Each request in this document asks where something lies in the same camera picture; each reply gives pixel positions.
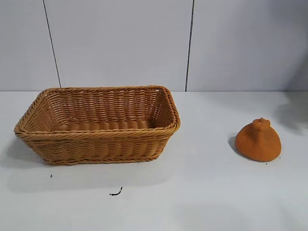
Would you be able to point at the orange bread-like lump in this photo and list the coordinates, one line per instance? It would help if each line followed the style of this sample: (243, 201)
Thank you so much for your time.
(258, 144)

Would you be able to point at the woven wicker rectangular basket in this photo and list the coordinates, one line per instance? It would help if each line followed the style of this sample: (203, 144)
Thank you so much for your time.
(96, 144)

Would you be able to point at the curved black scrap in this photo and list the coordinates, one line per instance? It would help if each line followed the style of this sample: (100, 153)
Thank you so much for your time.
(117, 192)

